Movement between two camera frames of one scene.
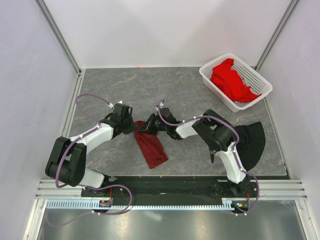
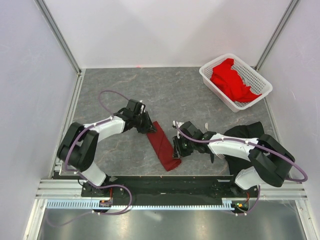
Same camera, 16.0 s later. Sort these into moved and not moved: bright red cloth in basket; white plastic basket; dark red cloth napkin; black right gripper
Moved: black right gripper; dark red cloth napkin
Not moved: white plastic basket; bright red cloth in basket
